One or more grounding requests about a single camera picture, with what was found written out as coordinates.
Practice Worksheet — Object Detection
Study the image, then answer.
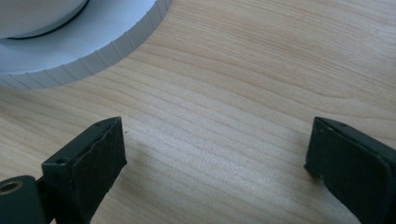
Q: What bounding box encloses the white round object with black ring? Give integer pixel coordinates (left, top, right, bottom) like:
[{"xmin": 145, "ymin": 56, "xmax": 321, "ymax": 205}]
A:
[{"xmin": 0, "ymin": 0, "xmax": 92, "ymax": 40}]

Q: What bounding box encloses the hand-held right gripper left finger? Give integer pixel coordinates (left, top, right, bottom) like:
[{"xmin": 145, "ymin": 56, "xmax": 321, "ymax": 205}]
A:
[{"xmin": 41, "ymin": 116, "xmax": 128, "ymax": 224}]

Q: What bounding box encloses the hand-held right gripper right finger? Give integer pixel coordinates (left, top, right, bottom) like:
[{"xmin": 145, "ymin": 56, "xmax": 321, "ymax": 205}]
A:
[{"xmin": 304, "ymin": 117, "xmax": 396, "ymax": 224}]

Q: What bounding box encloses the white round ribbed base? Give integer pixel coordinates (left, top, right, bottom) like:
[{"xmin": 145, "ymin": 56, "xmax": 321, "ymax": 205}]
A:
[{"xmin": 0, "ymin": 0, "xmax": 173, "ymax": 91}]

